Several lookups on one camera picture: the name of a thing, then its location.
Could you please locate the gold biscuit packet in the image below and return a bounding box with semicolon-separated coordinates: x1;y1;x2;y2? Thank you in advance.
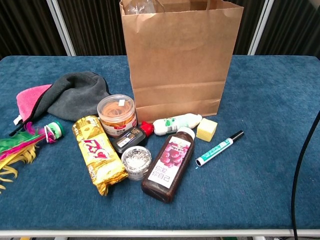
71;114;129;197

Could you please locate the brown paper bag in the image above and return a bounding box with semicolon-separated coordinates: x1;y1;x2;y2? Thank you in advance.
119;0;245;123

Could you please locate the white bottle with green label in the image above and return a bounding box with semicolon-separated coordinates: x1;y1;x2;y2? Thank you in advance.
152;112;203;136

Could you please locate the small black box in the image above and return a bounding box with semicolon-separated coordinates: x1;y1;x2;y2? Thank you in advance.
109;121;155;154

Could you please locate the clear jar of rubber bands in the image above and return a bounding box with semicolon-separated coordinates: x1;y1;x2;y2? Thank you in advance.
96;94;139;138

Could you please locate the grape juice bottle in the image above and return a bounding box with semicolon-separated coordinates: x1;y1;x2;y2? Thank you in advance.
141;126;196;204

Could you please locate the yellow sponge cube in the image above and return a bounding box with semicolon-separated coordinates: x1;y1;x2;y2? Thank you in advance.
195;117;218;143

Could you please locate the clear jar of silver pins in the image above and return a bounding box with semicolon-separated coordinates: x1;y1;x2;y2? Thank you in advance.
120;145;153;181

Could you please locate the green whiteboard marker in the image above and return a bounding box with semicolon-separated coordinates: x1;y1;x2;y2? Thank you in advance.
195;130;245;168

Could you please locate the grey fleece cloth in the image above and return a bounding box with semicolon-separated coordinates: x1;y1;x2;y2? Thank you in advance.
32;71;112;123

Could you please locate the white table edge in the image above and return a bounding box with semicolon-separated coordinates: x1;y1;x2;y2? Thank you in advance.
0;229;320;238

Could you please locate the black pleated curtain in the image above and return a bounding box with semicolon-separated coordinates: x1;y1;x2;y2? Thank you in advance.
233;0;265;56
0;0;68;60
56;0;128;56
256;0;320;57

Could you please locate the blue table mat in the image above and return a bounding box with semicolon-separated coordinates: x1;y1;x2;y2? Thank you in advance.
0;55;320;232

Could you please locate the pink cloth with black trim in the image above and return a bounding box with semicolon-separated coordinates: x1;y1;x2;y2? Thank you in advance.
9;84;53;137

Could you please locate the colourful feather shuttlecock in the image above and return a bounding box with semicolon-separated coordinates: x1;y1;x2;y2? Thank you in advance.
0;120;65;195

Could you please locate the white partition post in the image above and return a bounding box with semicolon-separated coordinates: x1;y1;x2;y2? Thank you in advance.
46;0;77;57
247;0;276;56

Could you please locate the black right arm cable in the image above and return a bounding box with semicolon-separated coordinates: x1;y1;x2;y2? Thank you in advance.
291;99;320;240

